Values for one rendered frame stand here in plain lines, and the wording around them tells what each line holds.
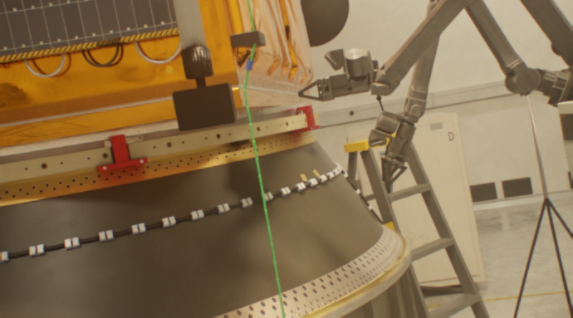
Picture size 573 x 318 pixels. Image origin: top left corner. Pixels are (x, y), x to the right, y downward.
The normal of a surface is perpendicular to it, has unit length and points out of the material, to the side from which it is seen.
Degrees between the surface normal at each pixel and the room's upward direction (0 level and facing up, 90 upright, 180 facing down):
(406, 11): 90
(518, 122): 90
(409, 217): 90
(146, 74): 104
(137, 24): 90
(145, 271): 62
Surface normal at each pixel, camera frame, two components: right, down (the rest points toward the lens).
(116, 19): -0.11, 0.07
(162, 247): 0.27, -0.48
